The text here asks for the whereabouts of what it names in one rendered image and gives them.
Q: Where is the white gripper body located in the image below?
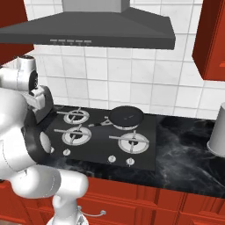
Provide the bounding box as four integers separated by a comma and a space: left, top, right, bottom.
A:
28, 84, 55, 125

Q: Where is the black gas hob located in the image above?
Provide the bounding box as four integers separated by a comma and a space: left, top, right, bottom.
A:
37, 105, 158, 172

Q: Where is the black frying pan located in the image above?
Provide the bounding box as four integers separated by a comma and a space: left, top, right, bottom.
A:
87, 105, 145, 132

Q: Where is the dark grey range hood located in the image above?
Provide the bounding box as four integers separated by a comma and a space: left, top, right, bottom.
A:
0, 0, 177, 50

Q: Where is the red base cupboard door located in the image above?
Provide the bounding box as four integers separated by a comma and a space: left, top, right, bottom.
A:
175, 192, 225, 225
0, 180, 57, 225

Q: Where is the red drawer front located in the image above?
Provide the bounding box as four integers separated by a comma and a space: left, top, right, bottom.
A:
75, 176, 162, 225

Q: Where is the red wall cupboard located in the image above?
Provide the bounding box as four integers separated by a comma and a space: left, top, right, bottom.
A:
0, 0, 35, 66
192, 0, 225, 82

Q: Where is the silver drawer handle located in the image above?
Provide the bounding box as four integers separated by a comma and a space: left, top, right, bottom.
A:
76, 206, 107, 218

